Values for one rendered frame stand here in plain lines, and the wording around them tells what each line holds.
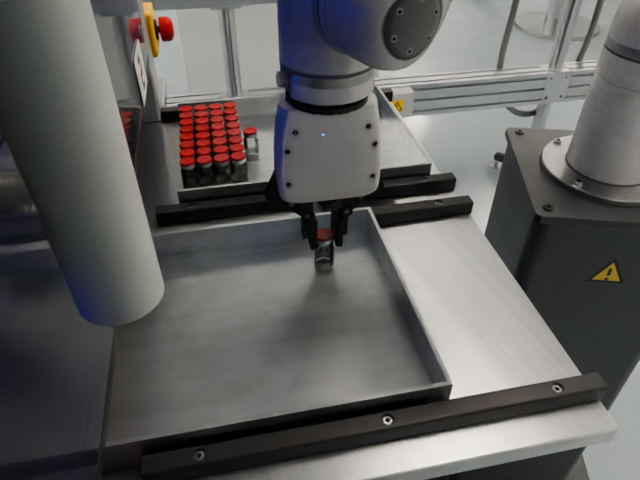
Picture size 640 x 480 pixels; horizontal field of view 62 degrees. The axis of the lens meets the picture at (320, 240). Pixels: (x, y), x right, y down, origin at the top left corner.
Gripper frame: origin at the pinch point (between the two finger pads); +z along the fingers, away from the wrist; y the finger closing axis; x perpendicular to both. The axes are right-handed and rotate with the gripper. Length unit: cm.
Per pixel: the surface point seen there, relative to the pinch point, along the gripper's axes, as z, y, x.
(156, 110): 3.7, -19.7, 40.1
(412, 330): 4.9, 6.5, -12.1
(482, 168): 93, 105, 144
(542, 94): 46, 106, 118
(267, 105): 4.0, -1.6, 39.2
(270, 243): 5.7, -5.6, 5.1
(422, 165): 2.4, 16.5, 13.6
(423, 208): 3.8, 14.1, 6.0
